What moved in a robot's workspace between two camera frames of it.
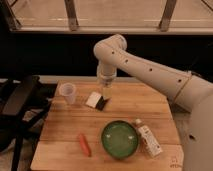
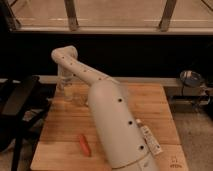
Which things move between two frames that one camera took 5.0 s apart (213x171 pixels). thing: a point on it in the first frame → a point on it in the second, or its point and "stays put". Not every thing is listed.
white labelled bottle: [151, 146] stays put
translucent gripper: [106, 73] → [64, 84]
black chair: [24, 102] stays put
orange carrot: [84, 145] stays put
